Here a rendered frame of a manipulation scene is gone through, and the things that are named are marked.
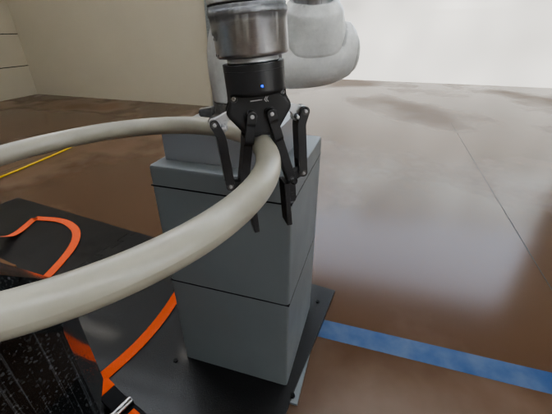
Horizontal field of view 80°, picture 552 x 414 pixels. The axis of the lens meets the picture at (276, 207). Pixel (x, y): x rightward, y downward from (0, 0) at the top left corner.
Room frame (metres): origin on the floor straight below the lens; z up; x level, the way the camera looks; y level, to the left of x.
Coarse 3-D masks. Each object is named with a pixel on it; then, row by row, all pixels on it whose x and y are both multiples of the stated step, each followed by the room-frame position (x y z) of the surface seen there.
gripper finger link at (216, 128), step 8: (208, 120) 0.43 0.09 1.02; (216, 120) 0.41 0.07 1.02; (216, 128) 0.41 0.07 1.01; (216, 136) 0.41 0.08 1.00; (224, 136) 0.41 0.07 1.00; (224, 144) 0.41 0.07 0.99; (224, 152) 0.41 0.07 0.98; (224, 160) 0.41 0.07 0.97; (224, 168) 0.41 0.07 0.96; (224, 176) 0.41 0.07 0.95; (232, 176) 0.41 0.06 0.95; (232, 184) 0.41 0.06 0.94
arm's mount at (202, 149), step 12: (288, 120) 0.91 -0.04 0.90; (288, 132) 0.91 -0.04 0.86; (168, 144) 0.86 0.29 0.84; (180, 144) 0.85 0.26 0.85; (192, 144) 0.84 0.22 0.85; (204, 144) 0.83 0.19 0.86; (216, 144) 0.82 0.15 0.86; (228, 144) 0.81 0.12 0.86; (240, 144) 0.80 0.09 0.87; (288, 144) 0.92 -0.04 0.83; (168, 156) 0.86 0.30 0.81; (180, 156) 0.85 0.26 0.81; (192, 156) 0.84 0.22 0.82; (204, 156) 0.83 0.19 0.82; (216, 156) 0.82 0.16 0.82; (252, 156) 0.79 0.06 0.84; (252, 168) 0.79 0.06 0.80
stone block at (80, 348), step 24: (0, 264) 0.59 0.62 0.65; (0, 288) 0.45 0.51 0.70; (24, 336) 0.41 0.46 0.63; (48, 336) 0.44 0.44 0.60; (72, 336) 0.49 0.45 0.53; (0, 360) 0.37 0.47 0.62; (24, 360) 0.39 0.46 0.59; (48, 360) 0.42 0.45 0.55; (72, 360) 0.46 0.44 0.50; (0, 384) 0.35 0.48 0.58; (24, 384) 0.37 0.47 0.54; (48, 384) 0.40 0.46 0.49; (72, 384) 0.44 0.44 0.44; (96, 384) 0.51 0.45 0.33; (0, 408) 0.33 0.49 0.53; (24, 408) 0.36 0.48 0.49; (48, 408) 0.39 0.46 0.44; (72, 408) 0.42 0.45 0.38; (96, 408) 0.46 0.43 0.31
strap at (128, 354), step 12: (24, 228) 1.72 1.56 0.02; (72, 228) 1.72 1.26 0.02; (72, 240) 1.59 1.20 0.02; (60, 264) 1.37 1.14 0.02; (48, 276) 1.28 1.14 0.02; (168, 300) 1.11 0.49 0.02; (168, 312) 1.04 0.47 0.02; (156, 324) 0.97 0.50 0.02; (144, 336) 0.91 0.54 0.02; (132, 348) 0.85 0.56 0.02; (120, 360) 0.80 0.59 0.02; (108, 372) 0.75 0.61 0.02
